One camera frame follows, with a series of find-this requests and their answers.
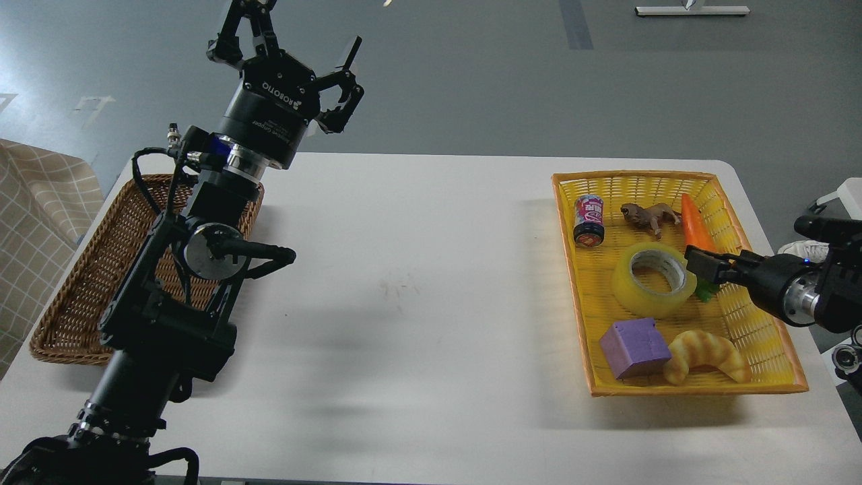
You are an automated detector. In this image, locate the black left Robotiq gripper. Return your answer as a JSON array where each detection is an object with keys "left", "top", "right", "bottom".
[{"left": 206, "top": 0, "right": 366, "bottom": 170}]

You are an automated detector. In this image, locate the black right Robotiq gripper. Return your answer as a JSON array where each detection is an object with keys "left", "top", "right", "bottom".
[{"left": 686, "top": 245, "right": 819, "bottom": 327}]

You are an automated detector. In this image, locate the yellow tape roll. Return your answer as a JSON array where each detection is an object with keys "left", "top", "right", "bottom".
[{"left": 610, "top": 242, "right": 696, "bottom": 319}]

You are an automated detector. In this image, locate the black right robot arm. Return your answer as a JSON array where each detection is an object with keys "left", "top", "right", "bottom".
[{"left": 684, "top": 215, "right": 861, "bottom": 393}]

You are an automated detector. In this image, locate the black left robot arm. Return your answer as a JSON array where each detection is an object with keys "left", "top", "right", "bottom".
[{"left": 2, "top": 1, "right": 364, "bottom": 484}]

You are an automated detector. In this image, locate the orange toy carrot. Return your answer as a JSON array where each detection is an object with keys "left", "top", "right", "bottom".
[{"left": 681, "top": 193, "right": 719, "bottom": 303}]

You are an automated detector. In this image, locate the toy croissant bread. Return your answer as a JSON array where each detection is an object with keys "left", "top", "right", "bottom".
[{"left": 663, "top": 329, "right": 752, "bottom": 385}]

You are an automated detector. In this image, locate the brown toy animal figure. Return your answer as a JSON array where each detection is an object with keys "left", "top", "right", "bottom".
[{"left": 620, "top": 203, "right": 682, "bottom": 240}]

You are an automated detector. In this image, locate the yellow plastic basket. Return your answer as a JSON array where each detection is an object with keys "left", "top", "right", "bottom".
[{"left": 552, "top": 170, "right": 809, "bottom": 397}]

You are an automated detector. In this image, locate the white sneaker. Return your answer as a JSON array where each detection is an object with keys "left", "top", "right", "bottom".
[{"left": 776, "top": 240, "right": 830, "bottom": 264}]

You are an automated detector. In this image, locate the purple foam cube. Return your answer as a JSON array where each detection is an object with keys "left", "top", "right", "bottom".
[{"left": 599, "top": 317, "right": 672, "bottom": 380}]

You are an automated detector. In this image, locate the small drink can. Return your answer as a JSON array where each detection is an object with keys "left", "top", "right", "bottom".
[{"left": 572, "top": 194, "right": 605, "bottom": 248}]

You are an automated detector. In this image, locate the white chair base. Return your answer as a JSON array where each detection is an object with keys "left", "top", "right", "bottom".
[{"left": 805, "top": 178, "right": 862, "bottom": 236}]

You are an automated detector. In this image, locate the beige checkered cloth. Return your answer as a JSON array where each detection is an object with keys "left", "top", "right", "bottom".
[{"left": 1, "top": 140, "right": 104, "bottom": 374}]

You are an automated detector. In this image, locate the white metal floor bar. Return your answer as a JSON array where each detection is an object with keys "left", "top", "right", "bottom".
[{"left": 634, "top": 1, "right": 751, "bottom": 18}]

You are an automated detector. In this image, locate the brown wicker basket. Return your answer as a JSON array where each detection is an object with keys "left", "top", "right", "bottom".
[{"left": 30, "top": 174, "right": 265, "bottom": 366}]

